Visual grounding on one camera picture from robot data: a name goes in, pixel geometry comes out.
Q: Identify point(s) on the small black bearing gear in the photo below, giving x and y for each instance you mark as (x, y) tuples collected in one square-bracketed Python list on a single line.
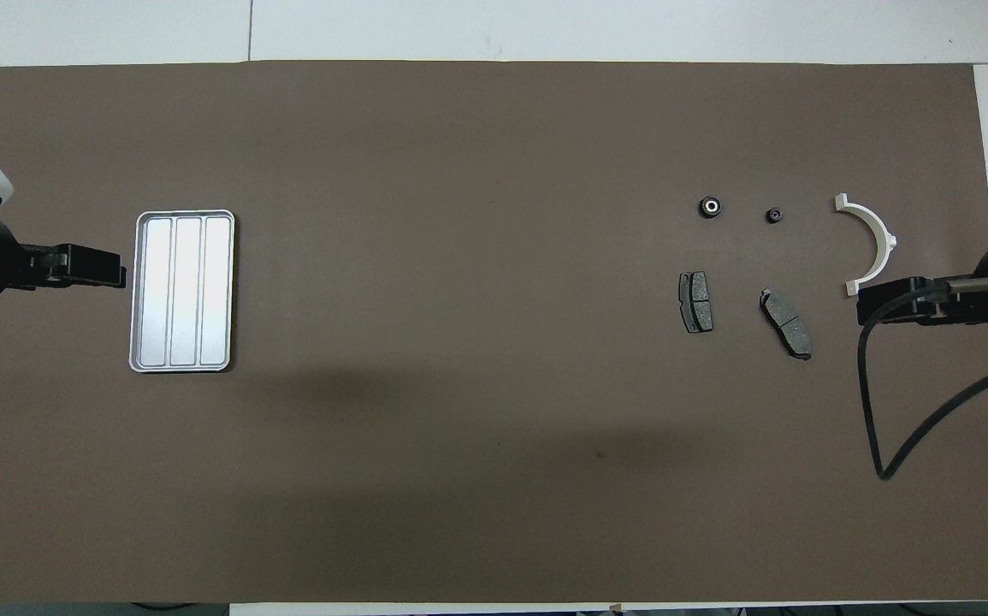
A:
[(773, 216)]

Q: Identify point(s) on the short dark brake pad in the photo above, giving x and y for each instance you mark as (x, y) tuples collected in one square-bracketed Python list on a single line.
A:
[(697, 304)]

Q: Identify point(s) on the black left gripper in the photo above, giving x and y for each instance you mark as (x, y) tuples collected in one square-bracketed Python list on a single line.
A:
[(42, 265)]

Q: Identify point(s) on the long dark brake pad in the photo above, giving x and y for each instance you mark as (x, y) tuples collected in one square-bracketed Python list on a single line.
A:
[(787, 325)]

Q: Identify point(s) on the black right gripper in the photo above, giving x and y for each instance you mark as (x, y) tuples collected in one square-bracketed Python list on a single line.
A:
[(943, 308)]

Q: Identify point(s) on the brown table mat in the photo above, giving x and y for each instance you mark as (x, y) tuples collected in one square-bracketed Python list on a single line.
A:
[(494, 257)]

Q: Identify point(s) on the silver metal tray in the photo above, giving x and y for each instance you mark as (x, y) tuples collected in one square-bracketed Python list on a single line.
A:
[(181, 291)]

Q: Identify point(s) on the black bearing gear silver bore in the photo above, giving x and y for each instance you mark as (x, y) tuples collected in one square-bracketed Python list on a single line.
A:
[(702, 208)]

